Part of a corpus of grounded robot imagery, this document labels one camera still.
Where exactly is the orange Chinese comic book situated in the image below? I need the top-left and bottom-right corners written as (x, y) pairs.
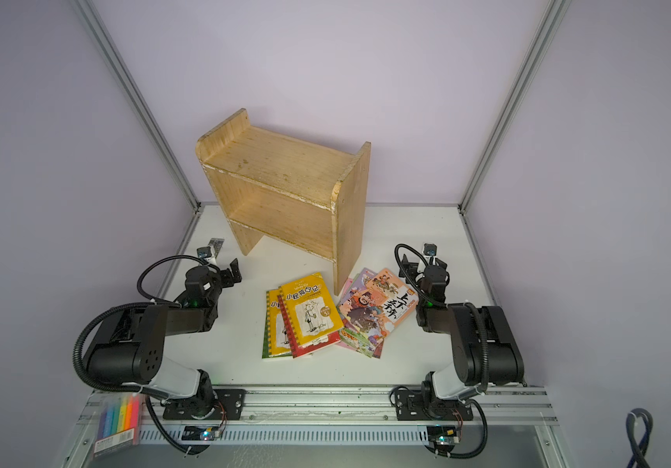
top-left (366, 268), bottom-right (419, 337)

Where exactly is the red wimpy kid book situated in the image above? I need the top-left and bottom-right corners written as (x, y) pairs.
top-left (276, 291), bottom-right (343, 359)

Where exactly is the left controller circuit board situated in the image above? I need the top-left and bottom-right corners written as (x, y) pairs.
top-left (181, 426), bottom-right (224, 443)

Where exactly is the wooden two-tier bookshelf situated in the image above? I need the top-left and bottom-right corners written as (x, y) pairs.
top-left (195, 108), bottom-right (372, 291)

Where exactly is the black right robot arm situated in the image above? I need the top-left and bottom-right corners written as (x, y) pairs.
top-left (394, 243), bottom-right (526, 419)

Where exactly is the green pink bottom comic book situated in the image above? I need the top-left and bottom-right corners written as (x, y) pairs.
top-left (337, 268), bottom-right (383, 359)

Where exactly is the white slotted cable duct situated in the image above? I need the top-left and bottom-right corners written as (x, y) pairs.
top-left (167, 425), bottom-right (429, 447)

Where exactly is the black cable bundle at corner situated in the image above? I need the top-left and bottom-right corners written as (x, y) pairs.
top-left (626, 408), bottom-right (655, 468)

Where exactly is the controller circuit board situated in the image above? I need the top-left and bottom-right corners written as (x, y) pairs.
top-left (426, 425), bottom-right (460, 446)
top-left (181, 426), bottom-right (224, 443)

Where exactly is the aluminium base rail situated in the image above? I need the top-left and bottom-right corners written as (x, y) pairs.
top-left (77, 384), bottom-right (559, 427)

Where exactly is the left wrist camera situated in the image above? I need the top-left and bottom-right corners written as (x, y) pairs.
top-left (196, 246), bottom-right (216, 259)

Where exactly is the grey metal ruler strip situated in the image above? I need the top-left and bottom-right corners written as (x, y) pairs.
top-left (206, 238), bottom-right (224, 262)

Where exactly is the right controller circuit board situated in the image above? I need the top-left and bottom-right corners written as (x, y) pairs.
top-left (426, 425), bottom-right (460, 446)

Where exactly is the pack of coloured highlighters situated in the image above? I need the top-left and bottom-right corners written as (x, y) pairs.
top-left (93, 393), bottom-right (142, 458)

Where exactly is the yellow green-edged wimpy kid book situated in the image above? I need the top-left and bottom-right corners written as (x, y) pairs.
top-left (262, 290), bottom-right (292, 359)

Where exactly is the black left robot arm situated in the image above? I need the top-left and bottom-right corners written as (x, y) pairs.
top-left (72, 257), bottom-right (246, 420)

